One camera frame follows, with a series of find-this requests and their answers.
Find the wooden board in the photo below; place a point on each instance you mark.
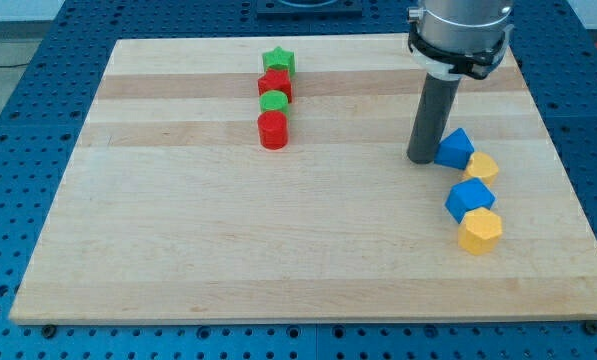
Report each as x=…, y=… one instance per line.
x=170, y=211

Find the yellow hexagon block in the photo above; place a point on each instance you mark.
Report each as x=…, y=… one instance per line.
x=480, y=231

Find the blue cube block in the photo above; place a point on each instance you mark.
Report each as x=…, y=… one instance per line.
x=468, y=195

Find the blue triangle block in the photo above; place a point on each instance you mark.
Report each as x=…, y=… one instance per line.
x=455, y=150

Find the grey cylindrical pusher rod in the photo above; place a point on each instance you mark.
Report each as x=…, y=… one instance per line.
x=433, y=110

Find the yellow heart block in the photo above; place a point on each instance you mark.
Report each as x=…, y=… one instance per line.
x=482, y=166

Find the green cylinder block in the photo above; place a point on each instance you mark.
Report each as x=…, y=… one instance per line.
x=274, y=100

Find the green star block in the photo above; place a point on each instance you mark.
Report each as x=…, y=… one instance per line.
x=279, y=59

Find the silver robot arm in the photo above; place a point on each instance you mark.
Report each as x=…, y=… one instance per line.
x=455, y=38

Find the red star block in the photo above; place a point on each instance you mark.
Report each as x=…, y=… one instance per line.
x=278, y=80

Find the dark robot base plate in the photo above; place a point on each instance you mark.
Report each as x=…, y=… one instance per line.
x=274, y=9

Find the red cylinder block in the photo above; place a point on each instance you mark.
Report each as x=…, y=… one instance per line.
x=273, y=129

